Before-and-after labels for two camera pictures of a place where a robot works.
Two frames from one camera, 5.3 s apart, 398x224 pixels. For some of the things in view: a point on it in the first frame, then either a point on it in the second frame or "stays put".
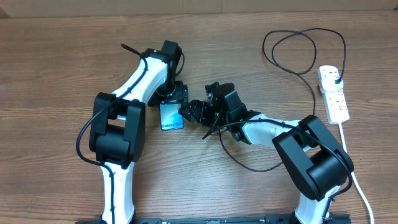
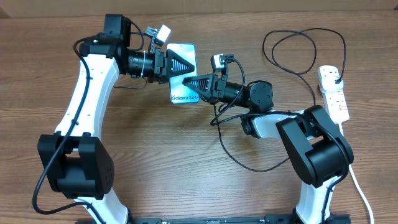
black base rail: (268, 219) stays put
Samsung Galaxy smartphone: (170, 117) to (179, 93)
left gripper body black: (172, 91) to (158, 73)
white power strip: (334, 101) stays put
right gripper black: (196, 106) to (209, 79)
